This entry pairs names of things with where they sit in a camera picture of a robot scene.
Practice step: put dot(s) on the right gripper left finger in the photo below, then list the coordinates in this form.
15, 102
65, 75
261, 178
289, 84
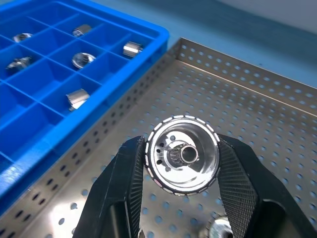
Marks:
116, 198

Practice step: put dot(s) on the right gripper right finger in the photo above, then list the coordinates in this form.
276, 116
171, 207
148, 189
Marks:
252, 198

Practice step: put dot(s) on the blue compartment tray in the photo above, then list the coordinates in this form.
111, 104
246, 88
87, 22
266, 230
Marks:
49, 72

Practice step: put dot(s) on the perforated metal tray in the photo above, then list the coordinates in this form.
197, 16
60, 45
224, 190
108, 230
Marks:
223, 99

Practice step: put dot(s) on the metal nut in blue tray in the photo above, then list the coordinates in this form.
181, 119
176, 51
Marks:
132, 48

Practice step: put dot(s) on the blue plastic table cover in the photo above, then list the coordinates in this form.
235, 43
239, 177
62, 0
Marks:
223, 24

